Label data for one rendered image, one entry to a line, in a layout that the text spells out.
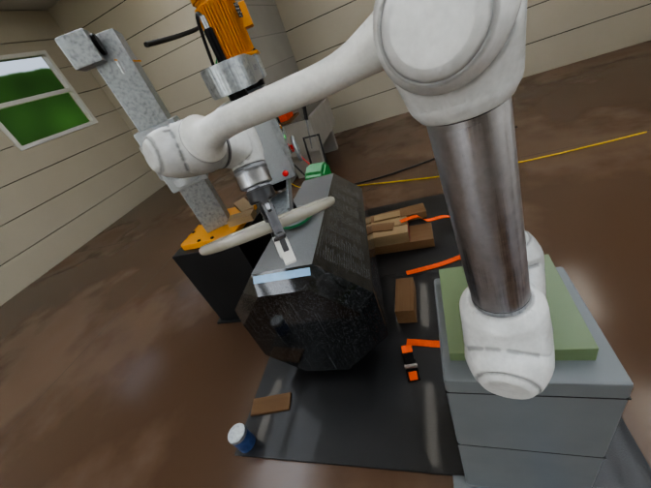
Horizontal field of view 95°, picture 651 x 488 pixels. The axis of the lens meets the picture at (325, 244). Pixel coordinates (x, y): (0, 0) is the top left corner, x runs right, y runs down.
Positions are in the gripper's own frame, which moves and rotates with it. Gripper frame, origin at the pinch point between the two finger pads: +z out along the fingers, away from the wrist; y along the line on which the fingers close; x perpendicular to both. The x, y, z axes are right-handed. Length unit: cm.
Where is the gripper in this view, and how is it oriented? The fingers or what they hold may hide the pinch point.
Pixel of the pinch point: (287, 256)
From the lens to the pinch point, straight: 84.4
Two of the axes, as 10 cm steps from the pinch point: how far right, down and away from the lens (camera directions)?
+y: -2.4, -0.8, 9.7
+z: 3.6, 9.2, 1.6
